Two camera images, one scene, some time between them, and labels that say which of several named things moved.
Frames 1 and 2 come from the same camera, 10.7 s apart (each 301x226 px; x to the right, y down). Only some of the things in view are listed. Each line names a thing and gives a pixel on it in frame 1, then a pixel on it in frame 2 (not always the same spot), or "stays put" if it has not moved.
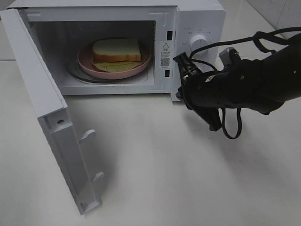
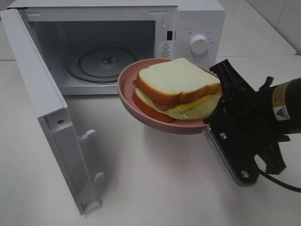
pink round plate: [84, 61] → [125, 86]
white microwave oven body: [123, 47] stays put
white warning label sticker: [165, 55] stays put
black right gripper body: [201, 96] → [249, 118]
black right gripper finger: [181, 93] → [232, 82]
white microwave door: [71, 149] stays put
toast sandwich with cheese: [115, 55] → [177, 89]
